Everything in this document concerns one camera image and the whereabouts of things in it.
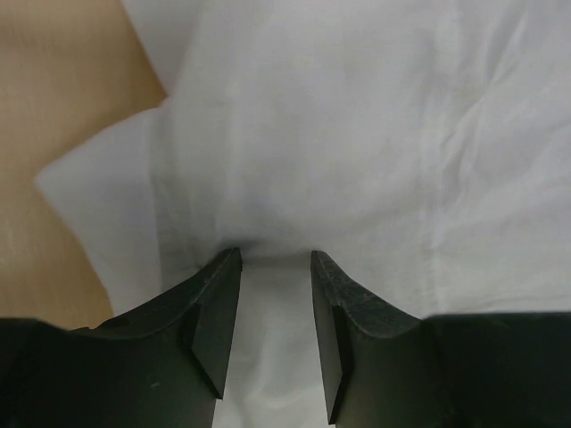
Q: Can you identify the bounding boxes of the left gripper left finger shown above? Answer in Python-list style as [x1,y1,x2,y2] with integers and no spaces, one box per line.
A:
[66,249,242,427]

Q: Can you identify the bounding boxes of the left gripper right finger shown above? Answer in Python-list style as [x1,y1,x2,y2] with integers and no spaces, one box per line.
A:
[310,251,446,427]

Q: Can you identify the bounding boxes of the white long sleeve shirt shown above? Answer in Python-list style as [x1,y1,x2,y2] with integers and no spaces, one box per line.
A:
[37,1,570,427]

